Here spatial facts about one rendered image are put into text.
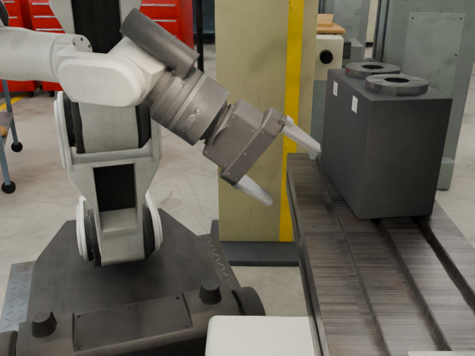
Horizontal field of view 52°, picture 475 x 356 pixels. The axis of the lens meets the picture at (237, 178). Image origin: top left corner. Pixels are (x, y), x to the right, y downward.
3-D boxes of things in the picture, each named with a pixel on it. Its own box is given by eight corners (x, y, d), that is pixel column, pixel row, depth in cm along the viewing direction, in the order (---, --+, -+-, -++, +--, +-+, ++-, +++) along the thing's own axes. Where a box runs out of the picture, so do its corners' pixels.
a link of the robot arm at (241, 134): (227, 200, 65) (152, 150, 63) (237, 166, 74) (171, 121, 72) (284, 133, 59) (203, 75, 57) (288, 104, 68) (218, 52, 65)
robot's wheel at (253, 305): (227, 336, 128) (226, 273, 120) (244, 332, 129) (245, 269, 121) (251, 395, 111) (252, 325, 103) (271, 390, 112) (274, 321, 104)
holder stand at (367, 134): (356, 220, 74) (371, 90, 66) (319, 165, 94) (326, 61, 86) (432, 216, 75) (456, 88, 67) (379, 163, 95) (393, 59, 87)
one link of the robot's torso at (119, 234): (80, 238, 129) (51, 77, 98) (156, 227, 134) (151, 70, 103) (83, 285, 117) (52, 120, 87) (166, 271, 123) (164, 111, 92)
